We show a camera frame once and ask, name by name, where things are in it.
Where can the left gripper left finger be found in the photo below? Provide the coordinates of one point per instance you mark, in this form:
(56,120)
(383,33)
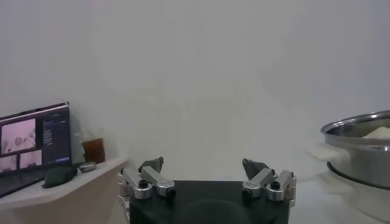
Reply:
(157,181)

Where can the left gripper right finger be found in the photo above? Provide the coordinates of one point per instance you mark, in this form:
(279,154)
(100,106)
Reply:
(259,181)

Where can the white steamed baozi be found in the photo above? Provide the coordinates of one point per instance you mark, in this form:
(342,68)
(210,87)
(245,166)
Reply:
(379,133)

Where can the perforated steel steamer pot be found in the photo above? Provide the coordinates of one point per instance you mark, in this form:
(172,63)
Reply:
(350,164)

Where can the plastic cup of iced coffee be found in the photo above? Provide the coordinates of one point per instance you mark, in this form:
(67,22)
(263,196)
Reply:
(94,150)

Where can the small round grey tin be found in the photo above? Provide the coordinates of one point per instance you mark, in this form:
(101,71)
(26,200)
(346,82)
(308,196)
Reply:
(87,166)

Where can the white side table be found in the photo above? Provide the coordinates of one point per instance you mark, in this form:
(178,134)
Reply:
(76,194)

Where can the clear empty plastic cup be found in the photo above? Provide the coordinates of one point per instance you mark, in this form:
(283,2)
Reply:
(77,149)

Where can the black computer mouse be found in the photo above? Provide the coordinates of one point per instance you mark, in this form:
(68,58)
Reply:
(59,176)

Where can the open dark laptop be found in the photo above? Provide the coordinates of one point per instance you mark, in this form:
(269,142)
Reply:
(51,137)

